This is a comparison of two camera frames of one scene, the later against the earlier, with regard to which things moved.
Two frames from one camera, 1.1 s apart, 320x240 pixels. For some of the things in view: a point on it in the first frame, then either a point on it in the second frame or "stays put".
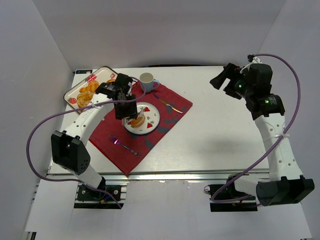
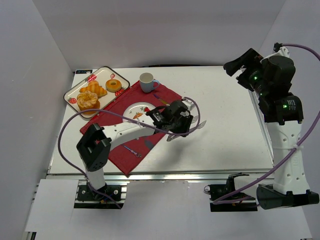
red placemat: (127, 150) stays put
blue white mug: (149, 83) stays put
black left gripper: (128, 115) to (185, 125)
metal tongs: (141, 113) to (194, 120)
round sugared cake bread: (83, 99) stays put
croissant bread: (92, 86) stays put
